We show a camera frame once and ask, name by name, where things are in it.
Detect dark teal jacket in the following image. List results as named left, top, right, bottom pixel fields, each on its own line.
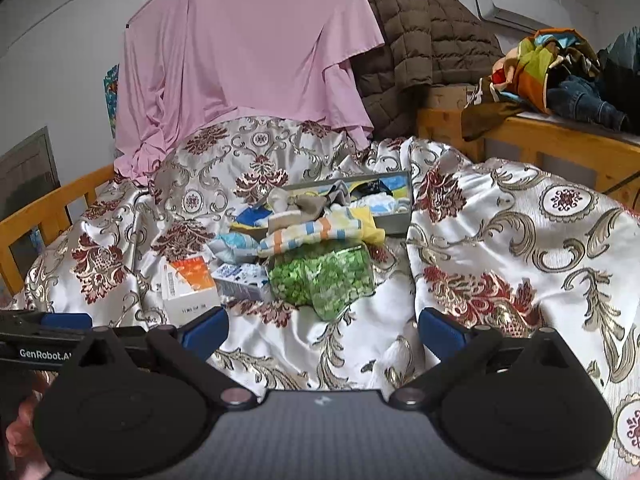
left=595, top=25, right=640, bottom=136

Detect brown quilted jacket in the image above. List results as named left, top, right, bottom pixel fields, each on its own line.
left=350, top=0, right=506, bottom=141

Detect white air conditioner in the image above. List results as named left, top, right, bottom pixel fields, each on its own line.
left=472, top=0, right=601, bottom=36

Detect pink hanging bed sheet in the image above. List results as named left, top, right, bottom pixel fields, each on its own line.
left=114, top=0, right=386, bottom=191

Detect person's left hand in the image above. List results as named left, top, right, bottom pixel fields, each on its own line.
left=4, top=372, right=56, bottom=480

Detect brown striped cloth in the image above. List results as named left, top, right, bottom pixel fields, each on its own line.
left=460, top=77, right=526, bottom=142

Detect blue yellow printed sock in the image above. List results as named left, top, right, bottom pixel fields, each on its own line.
left=230, top=205, right=273, bottom=233

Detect cardboard box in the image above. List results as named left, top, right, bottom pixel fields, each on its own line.
left=425, top=85, right=476, bottom=111

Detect beige sock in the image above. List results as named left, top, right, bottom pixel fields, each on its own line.
left=267, top=180, right=351, bottom=221

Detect jar of green candies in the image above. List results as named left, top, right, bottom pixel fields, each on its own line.
left=267, top=242, right=376, bottom=322

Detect pale yellow sock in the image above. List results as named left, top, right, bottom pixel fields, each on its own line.
left=320, top=205, right=387, bottom=245

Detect blue jeans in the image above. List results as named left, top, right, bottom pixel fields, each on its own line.
left=545, top=75, right=632, bottom=133

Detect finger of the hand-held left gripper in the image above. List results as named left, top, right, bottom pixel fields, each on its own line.
left=0, top=310, right=93, bottom=332

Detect colourful clothes pile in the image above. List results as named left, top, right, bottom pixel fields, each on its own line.
left=490, top=27, right=601, bottom=113

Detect dark yellow printed sock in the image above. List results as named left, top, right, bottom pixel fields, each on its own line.
left=350, top=177, right=408, bottom=198

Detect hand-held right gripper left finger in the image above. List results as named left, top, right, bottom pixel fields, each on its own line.
left=52, top=305, right=258, bottom=411

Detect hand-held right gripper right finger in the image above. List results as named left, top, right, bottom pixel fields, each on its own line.
left=387, top=306, right=596, bottom=411

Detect wooden bed frame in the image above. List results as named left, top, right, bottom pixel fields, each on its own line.
left=416, top=107, right=640, bottom=211
left=0, top=164, right=117, bottom=296

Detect small colourful wall poster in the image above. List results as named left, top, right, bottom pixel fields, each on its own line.
left=102, top=64, right=121, bottom=126

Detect orange white medicine box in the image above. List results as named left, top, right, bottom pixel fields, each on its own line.
left=161, top=255, right=223, bottom=328

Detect floral satin blanket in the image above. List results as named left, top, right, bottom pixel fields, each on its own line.
left=10, top=116, right=640, bottom=480

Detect blue white tissue packet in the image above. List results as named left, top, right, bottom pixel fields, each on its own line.
left=207, top=232, right=261, bottom=263

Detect grey metal tray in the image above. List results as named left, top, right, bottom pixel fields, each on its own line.
left=267, top=171, right=413, bottom=238

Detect blue white small carton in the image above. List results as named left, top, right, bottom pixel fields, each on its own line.
left=212, top=262, right=273, bottom=303

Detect orange blue striped sock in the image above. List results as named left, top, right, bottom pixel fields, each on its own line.
left=257, top=220, right=363, bottom=260

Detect white blue sock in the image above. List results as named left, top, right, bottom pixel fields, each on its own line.
left=357, top=194, right=412, bottom=216

